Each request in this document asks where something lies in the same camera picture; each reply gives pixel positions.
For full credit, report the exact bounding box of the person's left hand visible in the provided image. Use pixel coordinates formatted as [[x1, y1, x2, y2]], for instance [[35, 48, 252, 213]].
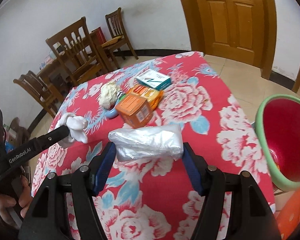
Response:
[[0, 176, 33, 230]]

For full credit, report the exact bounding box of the orange plastic stool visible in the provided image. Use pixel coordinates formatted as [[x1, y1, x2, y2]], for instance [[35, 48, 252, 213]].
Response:
[[277, 187, 300, 240]]

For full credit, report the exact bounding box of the panelled wooden door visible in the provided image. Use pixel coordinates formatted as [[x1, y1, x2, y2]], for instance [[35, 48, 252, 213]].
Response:
[[174, 0, 277, 80]]

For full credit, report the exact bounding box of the wooden dining table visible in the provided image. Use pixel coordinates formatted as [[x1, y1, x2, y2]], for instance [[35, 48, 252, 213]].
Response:
[[36, 29, 120, 98]]

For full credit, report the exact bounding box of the cream tissue paper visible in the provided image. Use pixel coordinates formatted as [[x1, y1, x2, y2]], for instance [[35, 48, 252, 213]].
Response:
[[100, 82, 121, 109]]

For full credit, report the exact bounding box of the red box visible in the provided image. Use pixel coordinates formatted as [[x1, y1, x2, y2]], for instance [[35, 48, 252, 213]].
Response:
[[91, 28, 107, 46]]

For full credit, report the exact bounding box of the orange cardboard box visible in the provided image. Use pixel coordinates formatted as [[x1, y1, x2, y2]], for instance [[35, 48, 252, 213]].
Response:
[[115, 93, 153, 128]]

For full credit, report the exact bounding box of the white cloth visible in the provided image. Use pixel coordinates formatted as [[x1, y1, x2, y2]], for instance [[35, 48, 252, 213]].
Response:
[[56, 112, 89, 144]]

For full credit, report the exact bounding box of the wooden chair with cushion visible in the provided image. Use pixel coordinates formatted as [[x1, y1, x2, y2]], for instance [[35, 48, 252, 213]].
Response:
[[100, 7, 139, 61]]

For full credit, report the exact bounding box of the clear plastic bag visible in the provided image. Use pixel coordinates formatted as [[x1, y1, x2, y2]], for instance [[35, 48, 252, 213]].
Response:
[[108, 124, 184, 161]]

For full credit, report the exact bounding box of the yellow seat cushion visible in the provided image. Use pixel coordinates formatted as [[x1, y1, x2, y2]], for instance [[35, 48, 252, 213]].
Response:
[[101, 36, 123, 47]]

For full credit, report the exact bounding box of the orange snack packet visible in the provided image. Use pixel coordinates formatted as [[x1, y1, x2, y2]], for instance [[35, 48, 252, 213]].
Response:
[[126, 85, 164, 111]]

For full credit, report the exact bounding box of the red floral tablecloth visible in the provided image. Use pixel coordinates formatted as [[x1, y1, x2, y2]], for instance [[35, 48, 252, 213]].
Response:
[[31, 51, 277, 240]]

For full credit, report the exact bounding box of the brown wooden furniture piece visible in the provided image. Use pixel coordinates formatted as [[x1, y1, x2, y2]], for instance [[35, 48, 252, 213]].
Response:
[[4, 117, 31, 153]]

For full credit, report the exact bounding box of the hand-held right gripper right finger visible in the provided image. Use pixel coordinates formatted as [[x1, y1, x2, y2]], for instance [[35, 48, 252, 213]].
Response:
[[182, 142, 282, 240]]

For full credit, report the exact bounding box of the pile of small household items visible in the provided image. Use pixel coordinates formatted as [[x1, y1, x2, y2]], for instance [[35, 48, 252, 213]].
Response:
[[38, 49, 57, 70]]

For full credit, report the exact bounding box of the green-rimmed red basin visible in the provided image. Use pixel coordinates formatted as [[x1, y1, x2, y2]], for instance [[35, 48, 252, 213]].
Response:
[[255, 94, 300, 192]]

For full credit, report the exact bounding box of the teal and white box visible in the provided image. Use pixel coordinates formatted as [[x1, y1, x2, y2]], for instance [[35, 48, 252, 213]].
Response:
[[135, 69, 171, 91]]

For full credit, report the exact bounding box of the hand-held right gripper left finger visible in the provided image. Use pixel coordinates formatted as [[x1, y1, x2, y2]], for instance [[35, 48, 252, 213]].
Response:
[[21, 142, 117, 240]]

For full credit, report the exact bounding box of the low wooden chair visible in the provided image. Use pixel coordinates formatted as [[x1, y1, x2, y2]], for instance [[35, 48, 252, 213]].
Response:
[[13, 70, 59, 118]]

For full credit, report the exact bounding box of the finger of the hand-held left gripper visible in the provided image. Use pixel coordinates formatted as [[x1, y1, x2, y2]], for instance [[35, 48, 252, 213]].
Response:
[[36, 125, 71, 153]]

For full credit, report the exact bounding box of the tall-backed wooden chair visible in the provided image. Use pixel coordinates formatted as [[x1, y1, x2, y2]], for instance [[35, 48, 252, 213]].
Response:
[[45, 16, 104, 87]]

